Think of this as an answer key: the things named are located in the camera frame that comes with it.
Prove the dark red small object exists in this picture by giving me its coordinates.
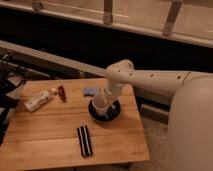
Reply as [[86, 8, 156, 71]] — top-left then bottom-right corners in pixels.
[[58, 85, 66, 102]]

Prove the wooden table board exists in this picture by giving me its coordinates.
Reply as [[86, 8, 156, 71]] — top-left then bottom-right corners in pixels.
[[0, 79, 149, 170]]

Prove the white tube package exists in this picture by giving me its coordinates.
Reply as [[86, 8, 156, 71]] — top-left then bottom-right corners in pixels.
[[24, 90, 52, 112]]

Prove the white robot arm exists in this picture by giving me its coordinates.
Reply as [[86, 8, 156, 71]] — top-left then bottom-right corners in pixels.
[[104, 60, 213, 171]]

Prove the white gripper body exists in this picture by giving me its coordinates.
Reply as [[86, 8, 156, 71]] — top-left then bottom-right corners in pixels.
[[104, 82, 123, 102]]

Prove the black ceramic bowl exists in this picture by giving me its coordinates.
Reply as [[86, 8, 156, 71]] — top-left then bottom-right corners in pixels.
[[88, 100, 121, 122]]

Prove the black cables and equipment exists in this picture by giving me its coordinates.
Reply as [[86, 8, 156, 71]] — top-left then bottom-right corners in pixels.
[[0, 51, 28, 144]]

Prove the black striped rectangular block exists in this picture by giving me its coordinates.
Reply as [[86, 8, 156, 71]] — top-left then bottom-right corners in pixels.
[[77, 125, 93, 157]]

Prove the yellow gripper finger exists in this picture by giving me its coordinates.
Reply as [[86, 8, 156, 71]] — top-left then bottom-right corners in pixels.
[[101, 93, 109, 107]]

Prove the blue cloth piece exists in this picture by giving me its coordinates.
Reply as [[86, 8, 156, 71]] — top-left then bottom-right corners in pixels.
[[83, 87, 100, 97]]

